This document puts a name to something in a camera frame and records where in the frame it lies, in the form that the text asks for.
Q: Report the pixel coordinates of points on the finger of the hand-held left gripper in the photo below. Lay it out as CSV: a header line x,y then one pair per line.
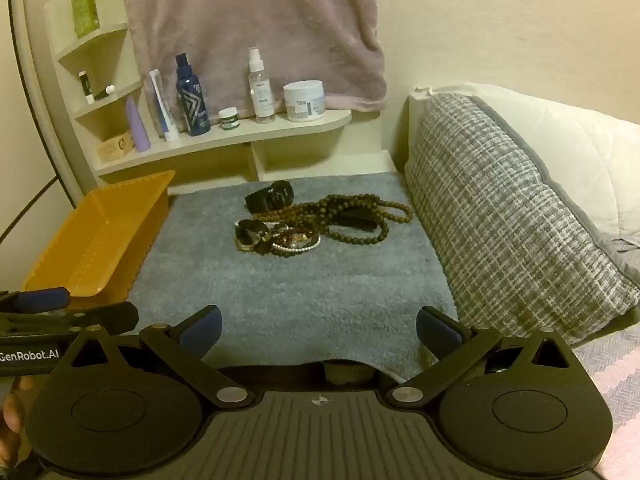
x,y
110,316
42,299

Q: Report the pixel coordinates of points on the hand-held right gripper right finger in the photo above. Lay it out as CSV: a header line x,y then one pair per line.
x,y
432,330

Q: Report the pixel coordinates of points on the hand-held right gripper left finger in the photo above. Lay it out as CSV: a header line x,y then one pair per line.
x,y
202,332

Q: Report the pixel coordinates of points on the orange plastic tray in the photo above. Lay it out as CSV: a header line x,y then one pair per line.
x,y
95,250

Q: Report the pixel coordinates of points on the white pearl strand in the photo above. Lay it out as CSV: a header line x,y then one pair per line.
x,y
295,250

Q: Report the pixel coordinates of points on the black wristwatch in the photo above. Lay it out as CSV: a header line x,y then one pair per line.
x,y
270,196

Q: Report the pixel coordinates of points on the person's left hand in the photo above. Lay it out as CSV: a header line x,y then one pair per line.
x,y
11,412

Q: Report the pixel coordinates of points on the grey fluffy towel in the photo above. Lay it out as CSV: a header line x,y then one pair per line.
x,y
300,300

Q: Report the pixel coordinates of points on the grey checked pillow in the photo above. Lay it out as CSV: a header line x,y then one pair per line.
x,y
500,220

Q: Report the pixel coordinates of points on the small cardboard box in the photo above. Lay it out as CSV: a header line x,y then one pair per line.
x,y
116,147

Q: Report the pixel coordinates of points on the lilac bottle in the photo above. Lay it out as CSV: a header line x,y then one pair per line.
x,y
137,127

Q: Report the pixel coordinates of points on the pink patterned bed sheet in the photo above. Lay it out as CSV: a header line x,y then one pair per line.
x,y
617,385

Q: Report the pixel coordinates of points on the cream shelf unit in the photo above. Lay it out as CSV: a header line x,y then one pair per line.
x,y
280,135

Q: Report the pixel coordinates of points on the white blue tube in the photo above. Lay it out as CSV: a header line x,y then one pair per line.
x,y
162,110

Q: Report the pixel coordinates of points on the small green white jar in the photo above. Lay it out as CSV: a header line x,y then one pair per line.
x,y
229,120

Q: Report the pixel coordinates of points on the small black tube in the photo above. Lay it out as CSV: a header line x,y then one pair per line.
x,y
104,93

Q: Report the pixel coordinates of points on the black white lip balm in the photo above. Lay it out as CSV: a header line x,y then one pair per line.
x,y
86,87

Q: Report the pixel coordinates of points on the dark blue spray bottle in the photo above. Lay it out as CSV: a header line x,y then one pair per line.
x,y
192,105

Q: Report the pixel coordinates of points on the clear spray bottle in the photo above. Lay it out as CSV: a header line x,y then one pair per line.
x,y
261,95

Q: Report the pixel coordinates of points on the white cream jar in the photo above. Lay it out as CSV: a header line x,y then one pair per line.
x,y
304,102

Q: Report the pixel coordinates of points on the green bottle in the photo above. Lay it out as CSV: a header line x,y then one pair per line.
x,y
85,10

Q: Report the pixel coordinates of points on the pink hanging towel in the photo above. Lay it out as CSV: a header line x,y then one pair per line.
x,y
250,25

